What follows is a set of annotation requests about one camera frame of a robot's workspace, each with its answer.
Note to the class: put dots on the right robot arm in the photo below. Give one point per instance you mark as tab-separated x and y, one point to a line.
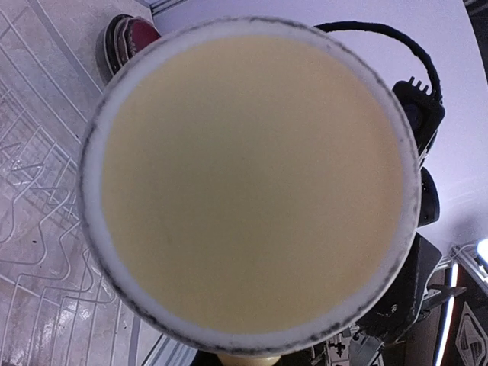
380	138

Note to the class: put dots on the pink speckled plate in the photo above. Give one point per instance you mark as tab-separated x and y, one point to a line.
121	41

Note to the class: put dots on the yellow mug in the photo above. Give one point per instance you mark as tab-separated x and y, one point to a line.
203	188

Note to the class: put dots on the white wire dish rack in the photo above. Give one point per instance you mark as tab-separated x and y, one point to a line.
56	306

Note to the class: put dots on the small black plate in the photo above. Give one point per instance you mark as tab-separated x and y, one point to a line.
139	34

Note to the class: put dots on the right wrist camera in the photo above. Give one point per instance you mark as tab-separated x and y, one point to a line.
424	112

